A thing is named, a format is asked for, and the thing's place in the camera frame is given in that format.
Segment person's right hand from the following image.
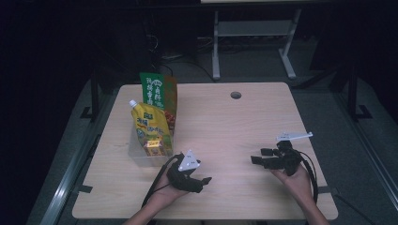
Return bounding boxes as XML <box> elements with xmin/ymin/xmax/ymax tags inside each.
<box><xmin>269</xmin><ymin>163</ymin><xmax>314</xmax><ymax>204</ymax></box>

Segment yellow and maroon spice box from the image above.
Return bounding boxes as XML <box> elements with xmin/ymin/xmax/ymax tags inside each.
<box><xmin>144</xmin><ymin>139</ymin><xmax>167</xmax><ymax>158</ymax></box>

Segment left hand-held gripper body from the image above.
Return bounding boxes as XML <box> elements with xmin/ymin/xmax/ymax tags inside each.
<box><xmin>165</xmin><ymin>148</ymin><xmax>205</xmax><ymax>194</ymax></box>

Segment black metal stand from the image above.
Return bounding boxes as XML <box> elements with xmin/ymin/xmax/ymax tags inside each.
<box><xmin>79</xmin><ymin>70</ymin><xmax>101</xmax><ymax>122</ymax></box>
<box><xmin>346</xmin><ymin>65</ymin><xmax>374</xmax><ymax>122</ymax></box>

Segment thin black floor cable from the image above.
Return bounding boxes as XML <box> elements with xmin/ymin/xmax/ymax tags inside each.
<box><xmin>335</xmin><ymin>192</ymin><xmax>378</xmax><ymax>225</ymax></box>

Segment white metal frame stand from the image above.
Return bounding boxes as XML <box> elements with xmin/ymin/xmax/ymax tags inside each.
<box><xmin>211</xmin><ymin>7</ymin><xmax>303</xmax><ymax>81</ymax></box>

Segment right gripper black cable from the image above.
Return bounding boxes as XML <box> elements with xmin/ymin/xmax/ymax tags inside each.
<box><xmin>298</xmin><ymin>150</ymin><xmax>320</xmax><ymax>204</ymax></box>

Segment yellow snack pouch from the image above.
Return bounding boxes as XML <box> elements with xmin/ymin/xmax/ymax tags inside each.
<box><xmin>129</xmin><ymin>98</ymin><xmax>175</xmax><ymax>158</ymax></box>

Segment person's left hand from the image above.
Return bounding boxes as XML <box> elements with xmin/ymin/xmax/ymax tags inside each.
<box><xmin>145</xmin><ymin>182</ymin><xmax>190</xmax><ymax>208</ymax></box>

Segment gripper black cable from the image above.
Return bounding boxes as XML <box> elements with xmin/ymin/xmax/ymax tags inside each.
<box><xmin>140</xmin><ymin>154</ymin><xmax>183</xmax><ymax>209</ymax></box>
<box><xmin>298</xmin><ymin>150</ymin><xmax>320</xmax><ymax>204</ymax></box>

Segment black floor cables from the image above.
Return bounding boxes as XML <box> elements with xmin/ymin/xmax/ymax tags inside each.
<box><xmin>149</xmin><ymin>33</ymin><xmax>217</xmax><ymax>84</ymax></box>

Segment green braised meat seasoning packet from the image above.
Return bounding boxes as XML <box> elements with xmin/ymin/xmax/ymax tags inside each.
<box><xmin>138</xmin><ymin>71</ymin><xmax>178</xmax><ymax>136</ymax></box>

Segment aluminium floor rail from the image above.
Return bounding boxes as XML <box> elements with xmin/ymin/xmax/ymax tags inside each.
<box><xmin>333</xmin><ymin>93</ymin><xmax>398</xmax><ymax>203</ymax></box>
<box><xmin>39</xmin><ymin>133</ymin><xmax>105</xmax><ymax>225</ymax></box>

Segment clear plastic container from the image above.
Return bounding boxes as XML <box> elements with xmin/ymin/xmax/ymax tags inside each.
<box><xmin>127</xmin><ymin>102</ymin><xmax>176</xmax><ymax>169</ymax></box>

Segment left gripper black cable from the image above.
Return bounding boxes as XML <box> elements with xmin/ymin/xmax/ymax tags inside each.
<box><xmin>140</xmin><ymin>154</ymin><xmax>183</xmax><ymax>209</ymax></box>

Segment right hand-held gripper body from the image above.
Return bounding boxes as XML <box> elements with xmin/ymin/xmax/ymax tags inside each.
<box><xmin>274</xmin><ymin>131</ymin><xmax>314</xmax><ymax>177</ymax></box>

